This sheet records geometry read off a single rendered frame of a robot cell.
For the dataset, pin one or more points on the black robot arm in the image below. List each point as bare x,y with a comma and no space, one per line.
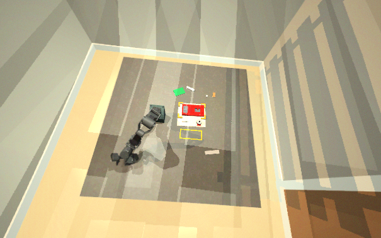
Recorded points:
135,140

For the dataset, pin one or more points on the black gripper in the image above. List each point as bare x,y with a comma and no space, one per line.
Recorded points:
115,157

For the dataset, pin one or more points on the green flat rectangle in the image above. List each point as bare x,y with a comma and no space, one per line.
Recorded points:
179,91

